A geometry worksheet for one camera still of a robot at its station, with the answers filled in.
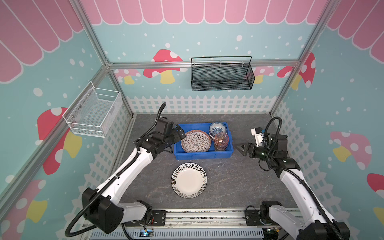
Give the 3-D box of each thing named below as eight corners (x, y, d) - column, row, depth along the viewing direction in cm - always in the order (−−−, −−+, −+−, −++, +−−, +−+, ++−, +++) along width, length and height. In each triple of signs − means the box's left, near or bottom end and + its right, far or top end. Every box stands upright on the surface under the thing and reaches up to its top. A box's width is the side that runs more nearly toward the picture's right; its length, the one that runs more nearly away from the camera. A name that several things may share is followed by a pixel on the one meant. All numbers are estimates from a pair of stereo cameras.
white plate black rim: (170, 198, 82) (169, 196, 80) (173, 165, 95) (173, 162, 92) (207, 198, 82) (207, 196, 80) (206, 165, 95) (206, 162, 92)
